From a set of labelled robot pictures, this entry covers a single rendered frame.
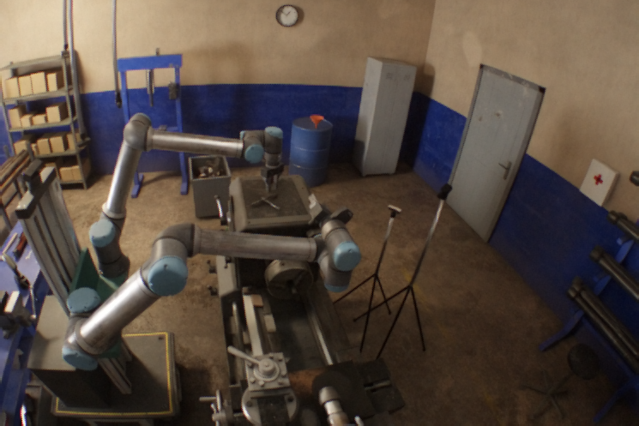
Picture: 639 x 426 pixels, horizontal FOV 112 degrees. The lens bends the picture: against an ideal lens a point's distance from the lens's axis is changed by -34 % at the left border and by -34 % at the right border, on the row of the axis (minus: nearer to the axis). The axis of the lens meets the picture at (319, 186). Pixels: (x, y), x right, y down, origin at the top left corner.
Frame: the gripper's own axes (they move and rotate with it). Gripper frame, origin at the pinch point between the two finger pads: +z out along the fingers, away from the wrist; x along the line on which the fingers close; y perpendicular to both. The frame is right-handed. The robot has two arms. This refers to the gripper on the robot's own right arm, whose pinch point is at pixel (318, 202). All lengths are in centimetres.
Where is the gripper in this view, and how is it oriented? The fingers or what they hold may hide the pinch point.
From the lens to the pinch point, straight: 129.0
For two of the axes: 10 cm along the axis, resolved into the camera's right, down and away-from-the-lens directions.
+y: -7.0, 6.9, 1.8
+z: -2.9, -5.0, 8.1
